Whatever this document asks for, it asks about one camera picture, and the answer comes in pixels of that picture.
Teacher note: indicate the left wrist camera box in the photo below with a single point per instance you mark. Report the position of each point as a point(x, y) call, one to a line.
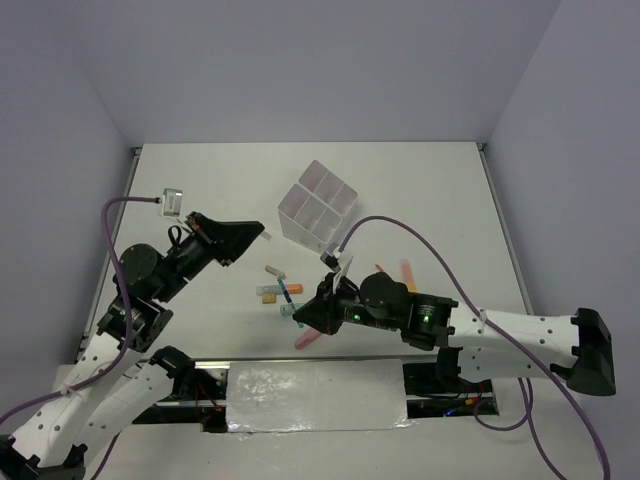
point(171, 202)

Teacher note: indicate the blue patterned pen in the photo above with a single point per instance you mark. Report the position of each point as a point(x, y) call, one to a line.
point(286, 295)

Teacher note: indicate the green highlighter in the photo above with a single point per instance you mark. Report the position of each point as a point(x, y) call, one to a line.
point(288, 309)

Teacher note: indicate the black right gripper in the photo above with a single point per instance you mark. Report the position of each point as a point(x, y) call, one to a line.
point(321, 310)

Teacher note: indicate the metal table rail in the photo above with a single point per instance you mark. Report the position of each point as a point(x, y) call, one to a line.
point(219, 363)

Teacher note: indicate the orange highlighter with clear cap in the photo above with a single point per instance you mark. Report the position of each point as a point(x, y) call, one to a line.
point(275, 289)

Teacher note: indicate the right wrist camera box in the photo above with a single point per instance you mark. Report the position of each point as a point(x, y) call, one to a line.
point(338, 262)

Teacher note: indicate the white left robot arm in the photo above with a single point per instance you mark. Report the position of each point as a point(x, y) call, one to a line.
point(117, 377)

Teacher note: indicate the beige eraser stick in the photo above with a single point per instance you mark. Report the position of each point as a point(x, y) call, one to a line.
point(275, 272)

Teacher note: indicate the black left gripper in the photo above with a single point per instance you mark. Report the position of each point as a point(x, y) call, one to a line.
point(225, 240)

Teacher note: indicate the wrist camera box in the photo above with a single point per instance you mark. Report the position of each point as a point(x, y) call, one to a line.
point(171, 202)
point(338, 262)

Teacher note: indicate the white six-compartment organizer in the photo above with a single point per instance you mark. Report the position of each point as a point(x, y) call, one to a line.
point(318, 208)

